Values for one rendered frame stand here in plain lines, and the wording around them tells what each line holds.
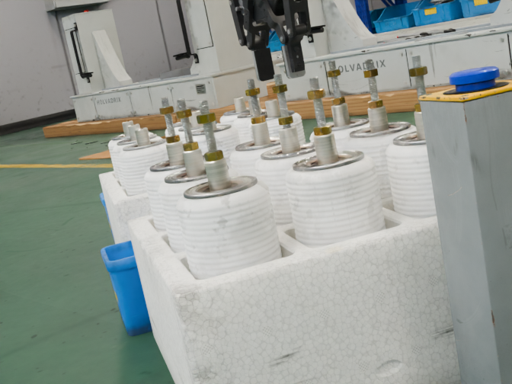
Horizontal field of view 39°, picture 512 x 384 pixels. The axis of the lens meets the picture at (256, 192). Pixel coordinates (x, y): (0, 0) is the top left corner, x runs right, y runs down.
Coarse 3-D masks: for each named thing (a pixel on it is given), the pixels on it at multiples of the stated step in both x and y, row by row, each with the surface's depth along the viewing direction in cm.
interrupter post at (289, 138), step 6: (294, 126) 87; (282, 132) 86; (288, 132) 86; (294, 132) 87; (282, 138) 87; (288, 138) 86; (294, 138) 87; (282, 144) 87; (288, 144) 87; (294, 144) 87; (282, 150) 88; (288, 150) 87; (294, 150) 87; (300, 150) 88
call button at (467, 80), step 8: (456, 72) 61; (464, 72) 60; (472, 72) 59; (480, 72) 59; (488, 72) 59; (496, 72) 59; (456, 80) 60; (464, 80) 59; (472, 80) 59; (480, 80) 59; (488, 80) 59; (456, 88) 61; (464, 88) 60; (472, 88) 59; (480, 88) 59
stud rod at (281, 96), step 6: (276, 78) 86; (282, 78) 86; (276, 84) 86; (282, 84) 86; (282, 96) 86; (282, 102) 86; (282, 108) 86; (282, 114) 87; (288, 114) 87; (288, 126) 87
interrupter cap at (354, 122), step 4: (352, 120) 103; (356, 120) 103; (360, 120) 101; (364, 120) 101; (368, 120) 100; (332, 124) 104; (352, 124) 98; (356, 124) 98; (360, 124) 99; (332, 128) 99; (336, 128) 98; (340, 128) 98; (344, 128) 98; (348, 128) 98
